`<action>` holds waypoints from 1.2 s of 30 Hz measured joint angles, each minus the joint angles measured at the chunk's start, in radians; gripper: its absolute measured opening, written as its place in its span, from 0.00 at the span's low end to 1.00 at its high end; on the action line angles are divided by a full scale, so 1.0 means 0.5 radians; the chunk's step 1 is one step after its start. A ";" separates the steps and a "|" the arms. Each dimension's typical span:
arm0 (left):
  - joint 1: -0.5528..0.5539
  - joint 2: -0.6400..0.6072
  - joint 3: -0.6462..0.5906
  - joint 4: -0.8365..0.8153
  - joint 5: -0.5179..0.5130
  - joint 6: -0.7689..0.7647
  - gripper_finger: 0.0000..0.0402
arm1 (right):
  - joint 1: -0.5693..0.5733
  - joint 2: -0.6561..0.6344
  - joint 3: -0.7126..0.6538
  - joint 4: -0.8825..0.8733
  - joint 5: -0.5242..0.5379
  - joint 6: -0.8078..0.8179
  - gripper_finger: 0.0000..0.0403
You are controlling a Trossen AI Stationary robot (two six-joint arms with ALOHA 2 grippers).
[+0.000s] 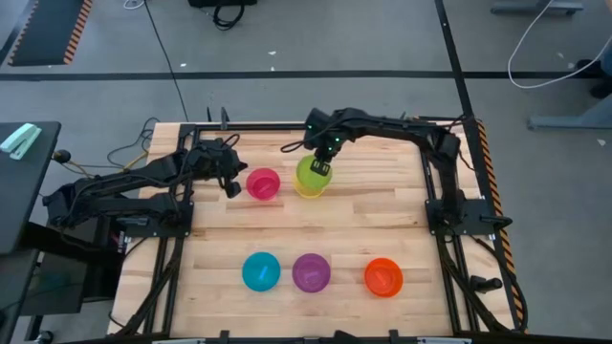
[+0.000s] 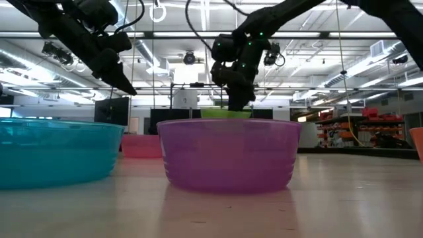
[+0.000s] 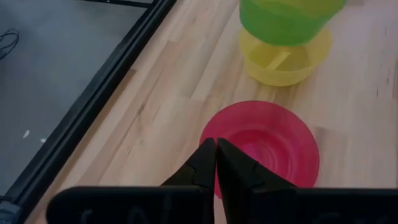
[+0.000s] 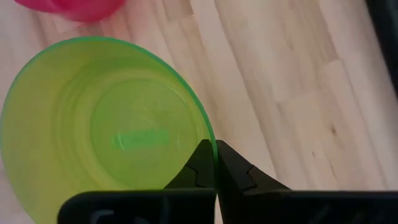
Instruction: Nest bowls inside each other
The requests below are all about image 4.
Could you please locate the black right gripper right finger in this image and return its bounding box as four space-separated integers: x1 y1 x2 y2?
216 139 398 224

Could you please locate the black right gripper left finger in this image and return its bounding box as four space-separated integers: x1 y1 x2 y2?
57 139 217 224

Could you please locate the magenta plastic bowl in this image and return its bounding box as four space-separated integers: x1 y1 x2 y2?
12 0 127 23

